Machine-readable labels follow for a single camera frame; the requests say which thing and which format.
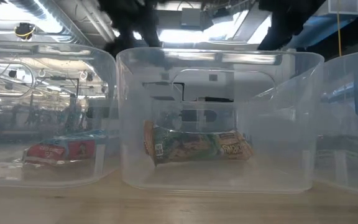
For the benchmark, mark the green chewy granola bar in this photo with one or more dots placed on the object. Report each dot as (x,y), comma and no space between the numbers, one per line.
(191,146)

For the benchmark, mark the blue red granola bar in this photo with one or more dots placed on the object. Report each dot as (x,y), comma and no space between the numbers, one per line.
(70,151)

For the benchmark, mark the white ceiling box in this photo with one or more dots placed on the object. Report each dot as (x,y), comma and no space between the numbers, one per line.
(342,7)

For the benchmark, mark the grey overhead camera box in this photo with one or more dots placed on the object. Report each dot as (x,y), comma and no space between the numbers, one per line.
(190,17)

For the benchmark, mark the silver ventilation duct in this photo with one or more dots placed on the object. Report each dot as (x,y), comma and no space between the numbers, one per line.
(51,21)

